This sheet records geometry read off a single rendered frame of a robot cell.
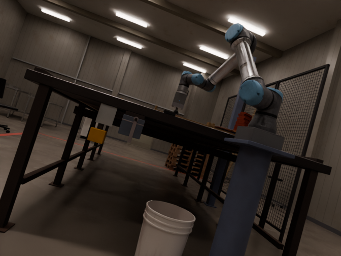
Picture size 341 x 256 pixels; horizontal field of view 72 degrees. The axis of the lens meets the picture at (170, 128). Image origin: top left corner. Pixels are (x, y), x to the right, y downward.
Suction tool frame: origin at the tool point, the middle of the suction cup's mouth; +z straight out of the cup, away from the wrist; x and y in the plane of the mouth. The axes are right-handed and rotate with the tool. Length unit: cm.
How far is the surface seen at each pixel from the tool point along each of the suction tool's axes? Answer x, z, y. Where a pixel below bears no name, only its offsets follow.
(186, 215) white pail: 20, 61, -25
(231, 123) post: -190, -34, -87
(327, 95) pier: -361, -185, -322
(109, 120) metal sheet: 26.8, 18.8, 37.1
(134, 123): 27.7, 16.2, 22.0
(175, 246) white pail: 41, 73, -20
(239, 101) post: -190, -69, -89
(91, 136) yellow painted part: 30, 31, 43
